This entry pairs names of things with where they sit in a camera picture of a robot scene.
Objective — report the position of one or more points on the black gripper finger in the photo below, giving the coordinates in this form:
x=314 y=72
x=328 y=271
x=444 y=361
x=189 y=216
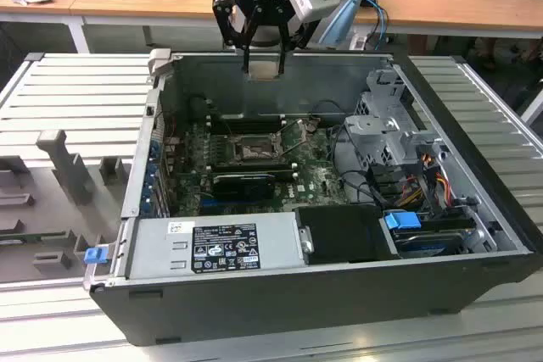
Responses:
x=222 y=6
x=283 y=31

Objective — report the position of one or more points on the black round cylinder part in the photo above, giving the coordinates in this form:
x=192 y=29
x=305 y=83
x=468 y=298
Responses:
x=197 y=108

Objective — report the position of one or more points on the black plastic shroud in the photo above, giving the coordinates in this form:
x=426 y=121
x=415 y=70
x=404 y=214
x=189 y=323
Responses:
x=343 y=235

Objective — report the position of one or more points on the green motherboard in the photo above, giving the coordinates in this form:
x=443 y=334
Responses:
x=314 y=167

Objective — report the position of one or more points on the black graphics card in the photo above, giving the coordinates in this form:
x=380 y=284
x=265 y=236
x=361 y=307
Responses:
x=242 y=186

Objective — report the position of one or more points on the black open PC case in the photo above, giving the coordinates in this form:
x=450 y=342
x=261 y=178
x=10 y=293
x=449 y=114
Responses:
x=297 y=307

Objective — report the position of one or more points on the grey power supply unit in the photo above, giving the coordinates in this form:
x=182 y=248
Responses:
x=152 y=252

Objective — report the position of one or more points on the black RAM slot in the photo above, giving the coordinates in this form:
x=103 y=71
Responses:
x=250 y=128
x=254 y=171
x=250 y=163
x=250 y=119

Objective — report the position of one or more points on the blue plastic latch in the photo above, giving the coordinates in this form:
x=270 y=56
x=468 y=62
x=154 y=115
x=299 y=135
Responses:
x=95 y=255

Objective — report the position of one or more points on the silver metal drive cage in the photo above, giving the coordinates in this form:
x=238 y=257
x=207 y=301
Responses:
x=369 y=124

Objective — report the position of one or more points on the grey parts rack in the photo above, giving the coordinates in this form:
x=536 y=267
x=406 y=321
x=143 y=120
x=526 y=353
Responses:
x=63 y=209

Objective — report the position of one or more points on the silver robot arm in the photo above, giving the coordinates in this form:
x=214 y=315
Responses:
x=344 y=18

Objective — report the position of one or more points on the disk with blue carrier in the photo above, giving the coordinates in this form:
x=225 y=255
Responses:
x=401 y=221

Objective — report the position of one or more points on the silver CPU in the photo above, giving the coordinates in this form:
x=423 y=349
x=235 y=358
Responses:
x=265 y=71

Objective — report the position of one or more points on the green RAM stick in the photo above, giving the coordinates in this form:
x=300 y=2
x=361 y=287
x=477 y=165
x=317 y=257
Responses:
x=25 y=240

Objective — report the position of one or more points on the CPU socket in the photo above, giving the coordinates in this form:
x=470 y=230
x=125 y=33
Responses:
x=254 y=148

